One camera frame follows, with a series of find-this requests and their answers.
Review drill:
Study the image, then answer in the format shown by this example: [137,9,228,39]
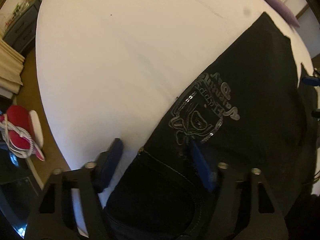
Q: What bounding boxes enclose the white bed sheet mattress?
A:
[35,0,315,238]

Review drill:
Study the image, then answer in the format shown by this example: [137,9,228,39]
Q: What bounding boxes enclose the grey bedside table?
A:
[3,0,41,54]

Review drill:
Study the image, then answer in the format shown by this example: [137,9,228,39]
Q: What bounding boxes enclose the purple cushion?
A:
[264,0,300,28]

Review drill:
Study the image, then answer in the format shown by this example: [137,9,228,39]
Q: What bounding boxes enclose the black embroidered jeans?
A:
[104,13,318,239]

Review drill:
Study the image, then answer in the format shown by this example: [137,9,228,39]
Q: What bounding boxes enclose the red bag with rope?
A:
[1,105,45,161]

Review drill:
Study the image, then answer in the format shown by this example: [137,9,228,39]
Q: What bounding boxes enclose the beige curtain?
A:
[0,38,25,94]

